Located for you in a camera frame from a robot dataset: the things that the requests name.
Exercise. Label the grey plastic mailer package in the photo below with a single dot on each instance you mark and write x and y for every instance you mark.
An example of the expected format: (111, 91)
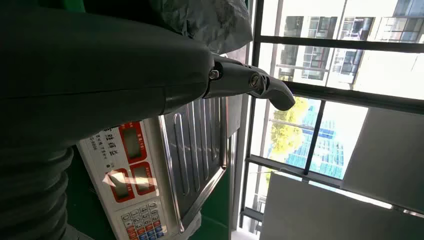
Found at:
(212, 23)

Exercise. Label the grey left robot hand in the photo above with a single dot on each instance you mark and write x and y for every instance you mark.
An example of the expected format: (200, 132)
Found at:
(99, 73)

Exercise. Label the small white panel board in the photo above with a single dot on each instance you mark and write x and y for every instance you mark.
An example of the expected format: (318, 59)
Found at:
(387, 159)

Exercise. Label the white building outside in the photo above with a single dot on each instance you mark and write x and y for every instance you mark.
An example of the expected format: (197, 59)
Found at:
(381, 73)

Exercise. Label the steel scale tray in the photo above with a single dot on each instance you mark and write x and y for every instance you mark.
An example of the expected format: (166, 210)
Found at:
(198, 149)

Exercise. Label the blue glass building outside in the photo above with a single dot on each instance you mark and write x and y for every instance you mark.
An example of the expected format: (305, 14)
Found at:
(328, 152)

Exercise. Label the yellow-green tree outside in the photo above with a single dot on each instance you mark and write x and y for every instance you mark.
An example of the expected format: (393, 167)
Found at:
(288, 132)

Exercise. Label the white electronic scale body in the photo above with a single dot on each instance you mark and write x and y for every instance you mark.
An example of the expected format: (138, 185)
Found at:
(132, 185)

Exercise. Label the dark window frame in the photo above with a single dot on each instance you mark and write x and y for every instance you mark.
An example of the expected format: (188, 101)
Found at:
(331, 43)

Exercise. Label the large white panel board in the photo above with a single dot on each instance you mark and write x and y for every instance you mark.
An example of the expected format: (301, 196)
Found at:
(331, 212)

